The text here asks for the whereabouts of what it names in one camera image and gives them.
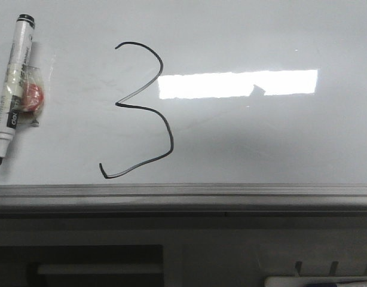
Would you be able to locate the red round magnet taped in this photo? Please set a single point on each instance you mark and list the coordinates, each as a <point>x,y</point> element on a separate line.
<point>33,99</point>

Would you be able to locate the white black whiteboard marker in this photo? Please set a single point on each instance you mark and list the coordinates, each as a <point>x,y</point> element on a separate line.
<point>13,86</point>

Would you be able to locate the white whiteboard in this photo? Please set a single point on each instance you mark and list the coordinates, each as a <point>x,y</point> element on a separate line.
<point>254,91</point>

